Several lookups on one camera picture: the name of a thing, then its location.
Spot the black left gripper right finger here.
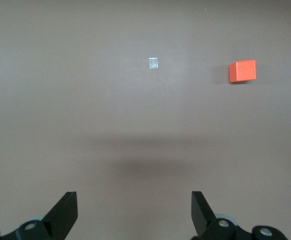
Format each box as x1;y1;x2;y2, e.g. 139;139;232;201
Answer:
191;191;289;240

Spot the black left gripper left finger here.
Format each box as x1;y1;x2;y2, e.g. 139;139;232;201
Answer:
0;191;79;240

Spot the orange wooden cube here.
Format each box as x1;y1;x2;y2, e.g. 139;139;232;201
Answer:
228;59;257;84

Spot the small clear tape piece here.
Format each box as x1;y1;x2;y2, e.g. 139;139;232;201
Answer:
148;57;160;70

